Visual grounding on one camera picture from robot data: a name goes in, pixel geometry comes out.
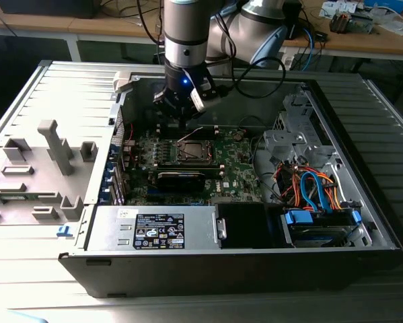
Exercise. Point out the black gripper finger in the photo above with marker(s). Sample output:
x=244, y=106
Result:
x=192, y=114
x=164, y=102

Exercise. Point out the thin metal locking lever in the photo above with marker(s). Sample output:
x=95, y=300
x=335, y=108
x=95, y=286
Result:
x=191, y=134

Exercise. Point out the silver green CPU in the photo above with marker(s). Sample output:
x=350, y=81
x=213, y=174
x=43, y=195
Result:
x=194, y=148

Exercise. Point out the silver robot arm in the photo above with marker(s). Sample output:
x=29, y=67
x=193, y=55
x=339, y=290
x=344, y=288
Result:
x=186, y=20

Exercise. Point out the CPU socket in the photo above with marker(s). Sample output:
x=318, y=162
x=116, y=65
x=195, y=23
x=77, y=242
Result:
x=179, y=159

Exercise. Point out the black RAM slot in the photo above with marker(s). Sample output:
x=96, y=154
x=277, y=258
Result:
x=187, y=165
x=213, y=173

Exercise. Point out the blue expansion slot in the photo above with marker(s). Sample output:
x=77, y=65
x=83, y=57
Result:
x=154, y=193

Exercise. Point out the round coin cell battery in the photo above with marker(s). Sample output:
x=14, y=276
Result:
x=238, y=136

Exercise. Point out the black graphics card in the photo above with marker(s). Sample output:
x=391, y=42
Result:
x=177, y=183

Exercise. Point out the green motherboard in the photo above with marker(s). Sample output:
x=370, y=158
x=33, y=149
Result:
x=235, y=175

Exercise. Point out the silver drive cage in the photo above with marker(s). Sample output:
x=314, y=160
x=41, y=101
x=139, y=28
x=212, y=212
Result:
x=285, y=138

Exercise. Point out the wooden desk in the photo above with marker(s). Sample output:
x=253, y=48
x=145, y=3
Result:
x=86, y=27

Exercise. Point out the white power strip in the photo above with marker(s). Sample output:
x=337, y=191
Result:
x=289, y=62

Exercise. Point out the grey parts rack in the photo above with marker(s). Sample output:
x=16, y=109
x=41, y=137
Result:
x=54, y=144

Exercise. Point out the silver metal latch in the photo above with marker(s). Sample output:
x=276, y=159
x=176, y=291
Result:
x=221, y=228

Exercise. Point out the black upright stand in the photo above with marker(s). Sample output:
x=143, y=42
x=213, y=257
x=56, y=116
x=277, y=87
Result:
x=295, y=20

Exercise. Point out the silver power supply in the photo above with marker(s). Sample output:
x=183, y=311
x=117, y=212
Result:
x=107, y=232

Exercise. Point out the black rectangular device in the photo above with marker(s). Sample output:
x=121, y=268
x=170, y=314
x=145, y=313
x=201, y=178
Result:
x=46, y=8

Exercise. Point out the small black adapter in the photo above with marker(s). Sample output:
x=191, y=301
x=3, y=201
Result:
x=321, y=36

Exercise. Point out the blue carrier hard disk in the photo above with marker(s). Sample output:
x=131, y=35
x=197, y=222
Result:
x=300, y=218

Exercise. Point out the black PC case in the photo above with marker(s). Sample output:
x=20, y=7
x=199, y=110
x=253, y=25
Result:
x=187, y=276

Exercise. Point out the copper heatsink cooler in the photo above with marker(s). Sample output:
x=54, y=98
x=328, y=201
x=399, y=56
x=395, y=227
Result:
x=339, y=22

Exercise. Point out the white printed packet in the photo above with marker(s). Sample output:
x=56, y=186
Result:
x=335, y=6

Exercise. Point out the green RAM stick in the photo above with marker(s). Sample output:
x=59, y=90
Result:
x=16, y=196

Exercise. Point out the grey metal computer part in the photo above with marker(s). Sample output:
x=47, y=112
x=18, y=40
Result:
x=364, y=22

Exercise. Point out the blue box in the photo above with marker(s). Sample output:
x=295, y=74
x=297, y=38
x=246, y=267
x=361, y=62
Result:
x=386, y=4

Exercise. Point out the clear plastic bag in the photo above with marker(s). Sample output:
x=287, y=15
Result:
x=398, y=27

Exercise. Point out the light blue plastic object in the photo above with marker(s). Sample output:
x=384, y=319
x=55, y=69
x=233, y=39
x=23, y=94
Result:
x=26, y=318

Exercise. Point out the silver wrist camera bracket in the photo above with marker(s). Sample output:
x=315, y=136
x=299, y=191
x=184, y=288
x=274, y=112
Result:
x=198, y=99

